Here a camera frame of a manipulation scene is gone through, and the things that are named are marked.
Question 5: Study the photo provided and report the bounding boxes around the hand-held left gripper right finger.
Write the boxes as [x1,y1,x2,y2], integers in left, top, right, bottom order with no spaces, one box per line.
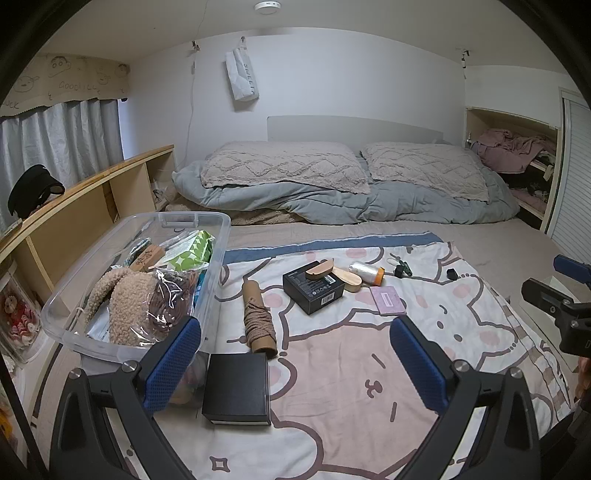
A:
[389,315,541,480]

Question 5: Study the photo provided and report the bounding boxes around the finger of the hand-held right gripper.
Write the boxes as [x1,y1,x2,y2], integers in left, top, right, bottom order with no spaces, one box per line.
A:
[522,278,591,324]
[553,255,591,278]

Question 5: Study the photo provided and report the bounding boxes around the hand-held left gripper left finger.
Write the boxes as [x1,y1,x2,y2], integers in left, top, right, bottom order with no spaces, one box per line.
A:
[50,315,204,480]

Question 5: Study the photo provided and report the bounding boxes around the cardboard tube with beige rope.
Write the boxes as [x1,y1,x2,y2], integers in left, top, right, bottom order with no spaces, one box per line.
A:
[241,280,279,358]

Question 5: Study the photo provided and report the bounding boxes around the white thread spool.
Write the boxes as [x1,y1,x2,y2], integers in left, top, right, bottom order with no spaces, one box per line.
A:
[349,261,385,285]

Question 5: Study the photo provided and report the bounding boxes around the clear plastic storage box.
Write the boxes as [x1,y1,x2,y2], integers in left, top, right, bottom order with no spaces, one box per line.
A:
[41,211,232,365]

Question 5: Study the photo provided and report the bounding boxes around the person's right forearm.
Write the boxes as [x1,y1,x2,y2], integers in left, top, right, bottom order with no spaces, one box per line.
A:
[575,357,591,402]

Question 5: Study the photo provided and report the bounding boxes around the plain black box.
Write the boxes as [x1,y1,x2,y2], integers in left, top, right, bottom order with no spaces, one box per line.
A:
[202,353,271,426]

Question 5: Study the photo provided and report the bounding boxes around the cartoon printed blanket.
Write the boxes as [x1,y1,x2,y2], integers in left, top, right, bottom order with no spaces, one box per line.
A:
[34,231,575,480]

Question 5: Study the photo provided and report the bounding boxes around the clear bag with brown item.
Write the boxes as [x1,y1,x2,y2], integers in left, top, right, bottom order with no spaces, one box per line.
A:
[145,268,199,330]

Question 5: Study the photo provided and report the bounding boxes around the blue packet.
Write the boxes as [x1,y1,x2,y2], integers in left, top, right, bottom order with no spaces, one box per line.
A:
[194,270,207,319]

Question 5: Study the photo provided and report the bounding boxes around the beige fleece slippers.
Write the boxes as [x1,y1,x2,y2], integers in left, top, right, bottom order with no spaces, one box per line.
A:
[83,268,160,347]

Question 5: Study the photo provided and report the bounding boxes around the white slatted door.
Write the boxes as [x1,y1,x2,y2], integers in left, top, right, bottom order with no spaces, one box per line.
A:
[547,88,591,259]

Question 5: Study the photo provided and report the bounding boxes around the carved wooden tag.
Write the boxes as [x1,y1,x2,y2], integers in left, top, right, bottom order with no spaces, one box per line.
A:
[129,246,165,273]

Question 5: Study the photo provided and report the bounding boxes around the green white patterned packet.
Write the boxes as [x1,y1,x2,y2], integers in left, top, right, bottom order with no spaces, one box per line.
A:
[154,230,216,273]

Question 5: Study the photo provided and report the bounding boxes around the black printed box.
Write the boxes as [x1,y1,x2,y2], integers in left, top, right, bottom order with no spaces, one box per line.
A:
[283,265,346,316]

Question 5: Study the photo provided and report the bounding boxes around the wooden curved block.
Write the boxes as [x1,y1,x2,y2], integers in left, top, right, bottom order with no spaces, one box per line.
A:
[305,260,335,281]

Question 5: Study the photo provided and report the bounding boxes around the pink clothes pile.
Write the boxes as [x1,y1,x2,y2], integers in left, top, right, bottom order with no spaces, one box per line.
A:
[470,128,557,174]

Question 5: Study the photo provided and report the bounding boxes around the red white packaged plush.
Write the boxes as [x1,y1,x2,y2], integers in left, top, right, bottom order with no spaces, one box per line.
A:
[0,277,44,361]

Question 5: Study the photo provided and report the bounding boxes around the brown fleece blanket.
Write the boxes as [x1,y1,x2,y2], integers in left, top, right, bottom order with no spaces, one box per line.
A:
[164,198,305,227]

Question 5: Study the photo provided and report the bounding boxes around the wooden open cupboard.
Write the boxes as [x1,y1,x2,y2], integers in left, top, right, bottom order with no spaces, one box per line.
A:
[464,106,565,232]

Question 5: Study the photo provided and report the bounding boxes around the beige textured pillow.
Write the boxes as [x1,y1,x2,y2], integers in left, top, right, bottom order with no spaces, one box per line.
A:
[200,141,371,195]
[360,142,490,202]

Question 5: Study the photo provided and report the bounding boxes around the grey duvet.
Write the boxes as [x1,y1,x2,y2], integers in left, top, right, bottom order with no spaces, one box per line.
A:
[172,154,521,225]

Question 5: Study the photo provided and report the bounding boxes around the wooden bedside shelf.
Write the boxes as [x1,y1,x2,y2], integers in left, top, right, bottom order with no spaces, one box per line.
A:
[0,144,176,365]

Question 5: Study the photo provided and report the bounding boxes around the black visor cap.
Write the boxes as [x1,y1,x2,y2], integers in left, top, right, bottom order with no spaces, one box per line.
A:
[7,165,66,216]

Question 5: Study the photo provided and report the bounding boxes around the white headboard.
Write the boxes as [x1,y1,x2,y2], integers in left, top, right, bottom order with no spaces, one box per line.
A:
[268,115,445,145]

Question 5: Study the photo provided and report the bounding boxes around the grey curtain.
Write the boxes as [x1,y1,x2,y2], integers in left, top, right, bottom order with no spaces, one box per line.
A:
[0,98,124,232]

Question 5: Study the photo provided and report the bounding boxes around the white hanging paper bag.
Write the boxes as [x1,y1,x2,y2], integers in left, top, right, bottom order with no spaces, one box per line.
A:
[225,37,260,103]

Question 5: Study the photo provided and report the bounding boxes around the beige printed valance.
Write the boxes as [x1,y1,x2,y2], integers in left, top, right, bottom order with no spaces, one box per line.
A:
[0,53,131,118]

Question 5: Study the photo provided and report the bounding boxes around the white wall cable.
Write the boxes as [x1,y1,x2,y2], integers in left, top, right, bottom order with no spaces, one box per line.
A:
[185,44,199,162]

